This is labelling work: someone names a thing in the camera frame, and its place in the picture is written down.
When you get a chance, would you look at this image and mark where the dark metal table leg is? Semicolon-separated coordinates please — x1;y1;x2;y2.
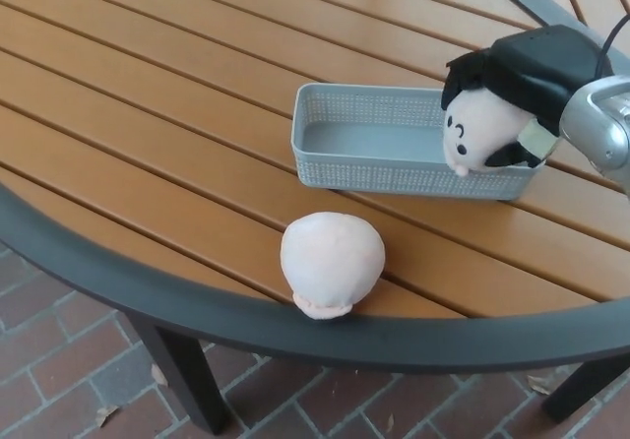
128;318;232;435
542;359;614;423

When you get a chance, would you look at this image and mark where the peach plush dumpling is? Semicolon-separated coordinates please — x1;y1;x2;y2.
280;212;388;321

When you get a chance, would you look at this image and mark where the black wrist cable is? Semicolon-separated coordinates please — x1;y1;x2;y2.
593;13;630;79

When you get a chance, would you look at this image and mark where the grey perforated plastic basket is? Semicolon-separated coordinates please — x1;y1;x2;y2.
292;83;547;202

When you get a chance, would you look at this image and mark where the grey metal table crossbar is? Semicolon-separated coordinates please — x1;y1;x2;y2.
474;0;630;74

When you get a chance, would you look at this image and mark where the dark grey table rim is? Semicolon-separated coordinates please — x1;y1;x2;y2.
0;182;630;376

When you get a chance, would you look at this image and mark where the peach plush dumpling smiling face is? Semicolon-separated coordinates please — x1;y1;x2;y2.
441;89;531;178

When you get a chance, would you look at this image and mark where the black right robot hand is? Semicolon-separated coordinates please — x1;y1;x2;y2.
440;24;616;170

